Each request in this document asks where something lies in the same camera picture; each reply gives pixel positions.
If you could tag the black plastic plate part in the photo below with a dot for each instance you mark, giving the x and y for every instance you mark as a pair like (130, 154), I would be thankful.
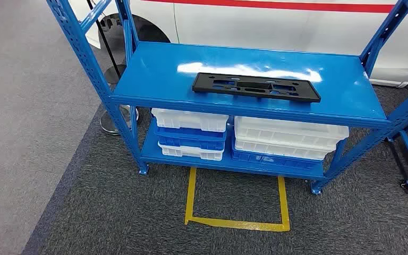
(204, 84)

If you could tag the blue metal shelf rack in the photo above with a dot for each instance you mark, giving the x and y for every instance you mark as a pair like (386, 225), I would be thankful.
(154, 70)

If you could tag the small white plastic bin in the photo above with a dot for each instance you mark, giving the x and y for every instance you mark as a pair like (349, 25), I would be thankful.
(190, 153)
(190, 121)

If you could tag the small blue plastic bin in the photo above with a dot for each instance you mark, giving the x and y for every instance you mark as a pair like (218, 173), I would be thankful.
(190, 139)

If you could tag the yellow floor tape square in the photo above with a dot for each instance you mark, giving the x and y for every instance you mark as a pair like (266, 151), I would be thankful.
(190, 197)

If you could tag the large white plastic bin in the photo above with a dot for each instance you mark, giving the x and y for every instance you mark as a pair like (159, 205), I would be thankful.
(288, 128)
(278, 149)

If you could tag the white car with red stripe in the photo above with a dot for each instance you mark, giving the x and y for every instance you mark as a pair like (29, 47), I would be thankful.
(242, 28)

